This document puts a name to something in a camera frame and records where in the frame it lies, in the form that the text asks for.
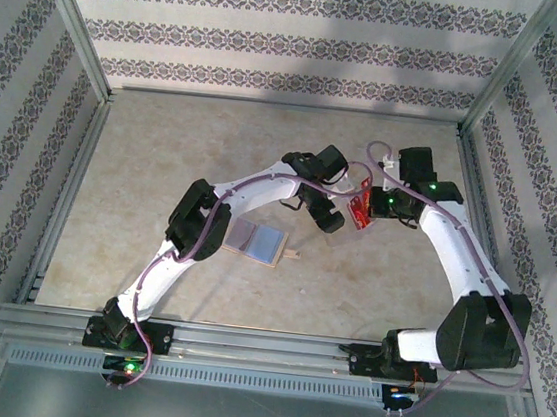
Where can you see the aluminium right side rail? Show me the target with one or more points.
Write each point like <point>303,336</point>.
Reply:
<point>482,232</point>

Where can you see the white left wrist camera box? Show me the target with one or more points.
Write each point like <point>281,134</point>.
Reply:
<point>343,188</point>

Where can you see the aluminium right corner post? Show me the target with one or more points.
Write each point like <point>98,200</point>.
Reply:
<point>511,64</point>

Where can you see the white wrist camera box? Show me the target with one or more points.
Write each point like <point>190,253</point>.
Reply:
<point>343,188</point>
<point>390,178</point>

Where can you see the aluminium front rail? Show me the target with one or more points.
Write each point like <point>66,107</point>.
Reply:
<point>262,347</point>

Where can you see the aluminium left side rail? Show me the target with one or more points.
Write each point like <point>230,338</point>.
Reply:
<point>66,194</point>

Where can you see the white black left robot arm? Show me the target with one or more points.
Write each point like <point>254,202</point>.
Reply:
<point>255,191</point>

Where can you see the wooden board with clear cover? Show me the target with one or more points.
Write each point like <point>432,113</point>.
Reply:
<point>264,244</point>

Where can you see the red credit card stack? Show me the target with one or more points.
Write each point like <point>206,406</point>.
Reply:
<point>358,215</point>

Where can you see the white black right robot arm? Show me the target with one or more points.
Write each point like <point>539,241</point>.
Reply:
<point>459,254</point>

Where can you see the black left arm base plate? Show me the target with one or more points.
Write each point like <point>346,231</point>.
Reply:
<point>163,338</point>

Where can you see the aluminium corner post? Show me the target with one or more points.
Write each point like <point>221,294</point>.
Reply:
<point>72,29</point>
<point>511,64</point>

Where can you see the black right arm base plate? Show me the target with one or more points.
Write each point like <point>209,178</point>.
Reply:
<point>359,363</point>

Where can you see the aluminium back rail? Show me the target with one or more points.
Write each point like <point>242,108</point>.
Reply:
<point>290,105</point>

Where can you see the clear acrylic card box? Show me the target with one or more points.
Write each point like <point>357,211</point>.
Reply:
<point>364,230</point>

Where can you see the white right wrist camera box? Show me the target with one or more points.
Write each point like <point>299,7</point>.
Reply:
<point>390,178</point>

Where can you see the aluminium left corner post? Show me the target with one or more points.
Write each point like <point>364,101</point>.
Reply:
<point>72,29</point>

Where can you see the aluminium rail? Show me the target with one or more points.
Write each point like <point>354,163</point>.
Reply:
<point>290,105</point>
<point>262,347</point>
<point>482,232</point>
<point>66,194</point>

